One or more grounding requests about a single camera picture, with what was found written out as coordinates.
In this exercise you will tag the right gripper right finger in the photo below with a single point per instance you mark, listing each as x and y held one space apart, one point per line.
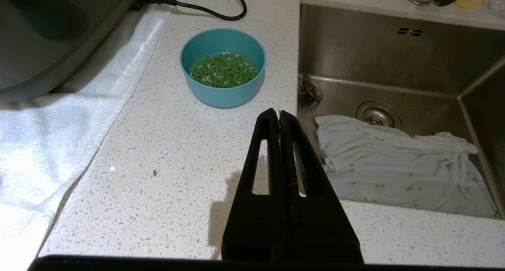
323 227

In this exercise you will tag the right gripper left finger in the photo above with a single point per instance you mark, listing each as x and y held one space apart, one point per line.
252 223

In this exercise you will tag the teal plastic bowl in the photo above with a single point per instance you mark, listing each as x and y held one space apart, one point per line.
221 97

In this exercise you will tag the black rice cooker body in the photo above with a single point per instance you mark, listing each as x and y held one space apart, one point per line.
47 34

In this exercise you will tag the white cloth with green specks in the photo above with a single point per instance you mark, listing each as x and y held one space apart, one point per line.
394 168

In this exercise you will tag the metal sink stopper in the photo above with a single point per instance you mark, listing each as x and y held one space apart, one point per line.
311 88

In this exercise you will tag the stainless steel sink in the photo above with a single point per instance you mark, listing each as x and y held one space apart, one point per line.
375 58

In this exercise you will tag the white towel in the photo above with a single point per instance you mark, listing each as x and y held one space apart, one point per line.
47 144

